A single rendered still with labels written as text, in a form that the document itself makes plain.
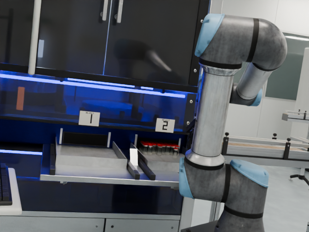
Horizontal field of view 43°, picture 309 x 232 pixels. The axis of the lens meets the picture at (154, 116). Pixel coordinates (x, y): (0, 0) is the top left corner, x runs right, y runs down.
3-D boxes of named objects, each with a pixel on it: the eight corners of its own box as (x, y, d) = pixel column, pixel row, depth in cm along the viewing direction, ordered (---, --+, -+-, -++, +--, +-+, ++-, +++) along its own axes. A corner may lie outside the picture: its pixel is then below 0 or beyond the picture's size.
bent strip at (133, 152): (128, 162, 158) (129, 148, 157) (135, 163, 159) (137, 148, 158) (135, 172, 145) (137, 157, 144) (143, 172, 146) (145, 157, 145)
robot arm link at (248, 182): (268, 217, 112) (276, 170, 111) (220, 210, 113) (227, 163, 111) (260, 203, 124) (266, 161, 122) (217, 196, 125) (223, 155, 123)
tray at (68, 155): (54, 144, 175) (55, 136, 174) (112, 148, 181) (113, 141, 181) (55, 164, 142) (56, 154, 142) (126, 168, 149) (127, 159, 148)
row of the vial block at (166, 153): (140, 152, 180) (141, 142, 179) (177, 155, 185) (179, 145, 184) (141, 153, 178) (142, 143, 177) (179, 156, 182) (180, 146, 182)
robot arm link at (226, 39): (225, 211, 114) (261, 19, 97) (173, 204, 115) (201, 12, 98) (222, 191, 126) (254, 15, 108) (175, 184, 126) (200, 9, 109)
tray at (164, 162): (129, 149, 184) (130, 142, 183) (182, 153, 190) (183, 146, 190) (146, 169, 151) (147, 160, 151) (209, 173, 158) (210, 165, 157)
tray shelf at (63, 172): (42, 147, 173) (42, 143, 173) (191, 158, 192) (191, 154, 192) (39, 180, 127) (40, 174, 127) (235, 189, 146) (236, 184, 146)
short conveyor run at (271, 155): (192, 161, 194) (197, 130, 192) (182, 153, 209) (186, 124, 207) (311, 169, 212) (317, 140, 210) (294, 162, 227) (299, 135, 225)
